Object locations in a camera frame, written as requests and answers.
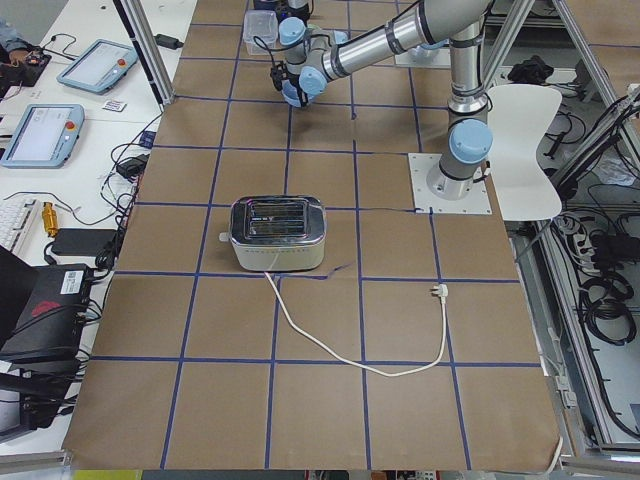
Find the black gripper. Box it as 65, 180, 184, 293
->
270, 62, 288, 92

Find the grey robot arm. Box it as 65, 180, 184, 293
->
270, 1, 493, 200

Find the clear plastic container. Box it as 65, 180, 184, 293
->
243, 10, 278, 55

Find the white toaster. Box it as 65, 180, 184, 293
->
219, 195, 327, 272

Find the upper teach pendant tablet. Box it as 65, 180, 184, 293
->
56, 39, 138, 94

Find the teach pendant tablet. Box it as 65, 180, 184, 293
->
56, 39, 138, 94
1, 104, 85, 169

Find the lower teach pendant tablet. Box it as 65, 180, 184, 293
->
1, 104, 85, 169

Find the white chair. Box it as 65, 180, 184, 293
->
488, 84, 562, 222

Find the black bag on floor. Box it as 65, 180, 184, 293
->
507, 55, 554, 85

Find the black power adapter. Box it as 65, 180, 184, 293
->
51, 228, 116, 256

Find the orange cylindrical tool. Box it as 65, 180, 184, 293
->
42, 202, 59, 238

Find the white keyboard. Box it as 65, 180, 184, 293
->
1, 197, 43, 256

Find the black red computer box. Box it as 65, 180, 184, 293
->
1, 258, 93, 365

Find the aluminium frame post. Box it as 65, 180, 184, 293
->
113, 0, 175, 106

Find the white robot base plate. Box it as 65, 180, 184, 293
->
408, 153, 492, 215

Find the white toaster cable with plug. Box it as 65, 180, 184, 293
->
263, 271, 449, 378

